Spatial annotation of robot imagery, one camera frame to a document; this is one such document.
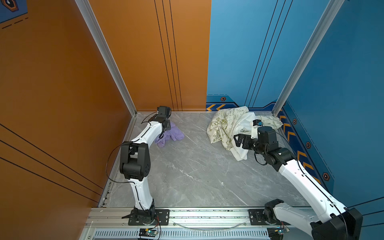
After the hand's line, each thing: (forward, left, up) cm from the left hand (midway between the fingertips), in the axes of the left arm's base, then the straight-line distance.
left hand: (162, 123), depth 97 cm
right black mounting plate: (-51, -53, -11) cm, 74 cm away
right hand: (-17, -46, +10) cm, 50 cm away
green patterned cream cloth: (-1, -39, -3) cm, 39 cm away
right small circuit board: (-56, -63, -11) cm, 85 cm away
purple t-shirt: (0, -7, -9) cm, 12 cm away
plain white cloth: (-4, -51, +4) cm, 51 cm away
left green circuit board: (-57, 0, -13) cm, 59 cm away
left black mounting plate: (-51, -7, -11) cm, 53 cm away
